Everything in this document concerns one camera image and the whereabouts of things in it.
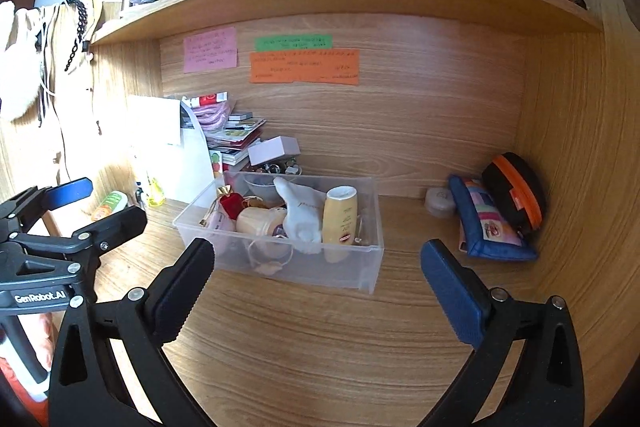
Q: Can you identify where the wooden desktop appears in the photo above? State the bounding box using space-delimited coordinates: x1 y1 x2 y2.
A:
42 192 566 427

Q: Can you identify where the clear plastic bowl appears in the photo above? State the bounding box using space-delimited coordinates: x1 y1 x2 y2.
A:
243 177 286 208

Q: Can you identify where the red white tube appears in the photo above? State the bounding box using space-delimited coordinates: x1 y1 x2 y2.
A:
181 92 229 110

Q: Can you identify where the round cream jar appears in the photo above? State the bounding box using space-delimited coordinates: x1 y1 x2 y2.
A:
236 207 288 238

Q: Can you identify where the red pouch with gold cord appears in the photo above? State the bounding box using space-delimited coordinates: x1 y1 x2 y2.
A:
200 187 247 228

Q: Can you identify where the black orange zip case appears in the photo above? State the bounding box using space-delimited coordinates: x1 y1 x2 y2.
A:
481 152 547 240

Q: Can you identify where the person's orange clothing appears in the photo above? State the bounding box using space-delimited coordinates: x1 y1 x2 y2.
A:
0 313 55 408

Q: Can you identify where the pink knitted pouch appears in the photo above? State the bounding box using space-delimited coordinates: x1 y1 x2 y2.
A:
192 99 236 132

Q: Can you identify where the white sock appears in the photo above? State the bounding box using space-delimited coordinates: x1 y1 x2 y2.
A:
273 177 327 255

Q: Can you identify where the green paper note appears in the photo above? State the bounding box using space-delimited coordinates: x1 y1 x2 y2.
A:
253 35 334 52

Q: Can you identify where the white hanging cloth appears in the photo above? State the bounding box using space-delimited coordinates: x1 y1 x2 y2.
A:
0 2 56 122

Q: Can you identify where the green white tube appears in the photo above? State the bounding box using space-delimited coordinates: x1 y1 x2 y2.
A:
91 190 129 222

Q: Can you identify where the small white box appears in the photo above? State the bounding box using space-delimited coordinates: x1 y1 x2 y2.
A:
247 136 302 168

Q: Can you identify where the white paper sheet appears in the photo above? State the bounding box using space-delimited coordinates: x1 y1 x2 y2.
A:
127 96 217 202

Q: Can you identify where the clear plastic storage box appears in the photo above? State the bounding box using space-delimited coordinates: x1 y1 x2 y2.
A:
172 170 385 295

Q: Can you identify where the orange paper note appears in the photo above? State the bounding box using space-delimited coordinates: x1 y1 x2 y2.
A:
249 49 361 86

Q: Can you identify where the blue patchwork pencil pouch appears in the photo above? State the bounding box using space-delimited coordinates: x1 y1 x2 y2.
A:
448 174 540 263

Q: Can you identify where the white round case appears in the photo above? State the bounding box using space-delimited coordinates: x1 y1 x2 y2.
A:
425 187 457 218

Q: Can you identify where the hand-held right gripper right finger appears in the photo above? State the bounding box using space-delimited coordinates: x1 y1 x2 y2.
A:
419 238 586 427

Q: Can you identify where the stack of books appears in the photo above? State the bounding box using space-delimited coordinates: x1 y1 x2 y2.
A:
207 112 268 168

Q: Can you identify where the bracelet with beige tag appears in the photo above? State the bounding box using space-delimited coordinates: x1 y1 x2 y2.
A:
247 238 295 277

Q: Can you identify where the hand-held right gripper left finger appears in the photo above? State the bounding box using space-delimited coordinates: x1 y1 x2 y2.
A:
47 237 216 427

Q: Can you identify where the black chain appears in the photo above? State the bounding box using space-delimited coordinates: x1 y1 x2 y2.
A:
64 0 90 72

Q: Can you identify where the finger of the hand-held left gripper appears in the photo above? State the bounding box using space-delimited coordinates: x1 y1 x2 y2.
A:
10 205 148 290
20 177 94 228

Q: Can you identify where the small yellow bottle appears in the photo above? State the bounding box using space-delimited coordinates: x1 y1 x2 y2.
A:
147 179 166 208

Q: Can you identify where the pink paper note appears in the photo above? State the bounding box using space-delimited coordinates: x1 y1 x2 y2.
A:
182 27 238 75

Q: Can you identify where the yellow sunscreen bottle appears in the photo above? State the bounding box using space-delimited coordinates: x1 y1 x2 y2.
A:
321 186 359 263

